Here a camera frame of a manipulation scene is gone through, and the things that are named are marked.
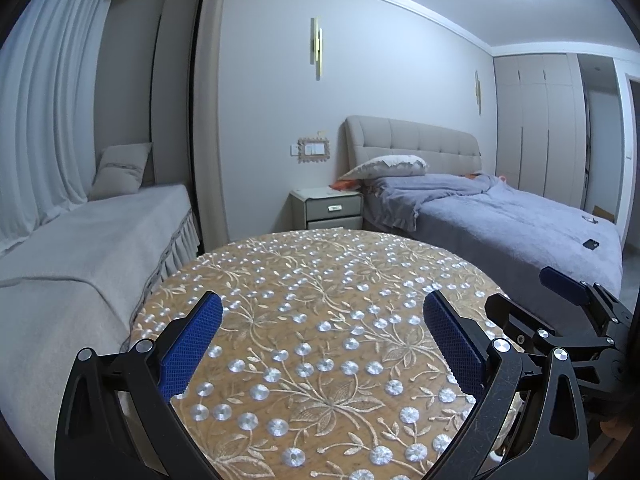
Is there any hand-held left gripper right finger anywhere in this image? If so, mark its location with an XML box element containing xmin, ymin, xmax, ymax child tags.
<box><xmin>422</xmin><ymin>289</ymin><xmax>591</xmax><ymax>480</ymax></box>

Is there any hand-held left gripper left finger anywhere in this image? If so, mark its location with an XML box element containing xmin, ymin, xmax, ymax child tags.
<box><xmin>54</xmin><ymin>291</ymin><xmax>224</xmax><ymax>480</ymax></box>

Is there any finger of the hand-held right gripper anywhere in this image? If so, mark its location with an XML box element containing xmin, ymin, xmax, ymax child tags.
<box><xmin>484</xmin><ymin>292</ymin><xmax>619</xmax><ymax>361</ymax></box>
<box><xmin>539</xmin><ymin>266</ymin><xmax>637</xmax><ymax>335</ymax></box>

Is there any bed with purple blanket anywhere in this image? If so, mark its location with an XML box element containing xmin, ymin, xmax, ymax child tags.
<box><xmin>362</xmin><ymin>172</ymin><xmax>623</xmax><ymax>301</ymax></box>

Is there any embroidered floral tablecloth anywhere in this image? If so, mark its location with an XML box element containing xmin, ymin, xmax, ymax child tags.
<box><xmin>129</xmin><ymin>229</ymin><xmax>526</xmax><ymax>480</ymax></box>

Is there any grey covered daybed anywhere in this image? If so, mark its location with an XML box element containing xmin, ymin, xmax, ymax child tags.
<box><xmin>0</xmin><ymin>183</ymin><xmax>203</xmax><ymax>476</ymax></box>

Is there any beige wardrobe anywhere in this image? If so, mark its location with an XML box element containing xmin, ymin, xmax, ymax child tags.
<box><xmin>492</xmin><ymin>52</ymin><xmax>588</xmax><ymax>211</ymax></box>

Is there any grey cushion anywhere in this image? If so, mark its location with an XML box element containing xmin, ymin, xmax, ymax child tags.
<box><xmin>87</xmin><ymin>142</ymin><xmax>153</xmax><ymax>202</ymax></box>

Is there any grey nightstand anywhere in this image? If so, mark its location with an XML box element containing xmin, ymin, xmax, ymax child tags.
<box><xmin>290</xmin><ymin>187</ymin><xmax>363</xmax><ymax>243</ymax></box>

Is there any beige pillow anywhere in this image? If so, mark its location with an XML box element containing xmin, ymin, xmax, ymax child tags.
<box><xmin>337</xmin><ymin>155</ymin><xmax>430</xmax><ymax>182</ymax></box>

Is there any beige tufted headboard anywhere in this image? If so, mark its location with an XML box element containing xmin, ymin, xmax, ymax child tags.
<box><xmin>345</xmin><ymin>115</ymin><xmax>483</xmax><ymax>186</ymax></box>

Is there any white sheer curtain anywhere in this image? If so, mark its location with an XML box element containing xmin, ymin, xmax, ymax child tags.
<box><xmin>0</xmin><ymin>0</ymin><xmax>118</xmax><ymax>256</ymax></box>

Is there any white door frame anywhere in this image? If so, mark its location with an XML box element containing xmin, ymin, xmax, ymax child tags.
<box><xmin>612</xmin><ymin>55</ymin><xmax>640</xmax><ymax>253</ymax></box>

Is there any framed wall switch plate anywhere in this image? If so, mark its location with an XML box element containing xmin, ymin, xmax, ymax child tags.
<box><xmin>297</xmin><ymin>136</ymin><xmax>332</xmax><ymax>163</ymax></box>

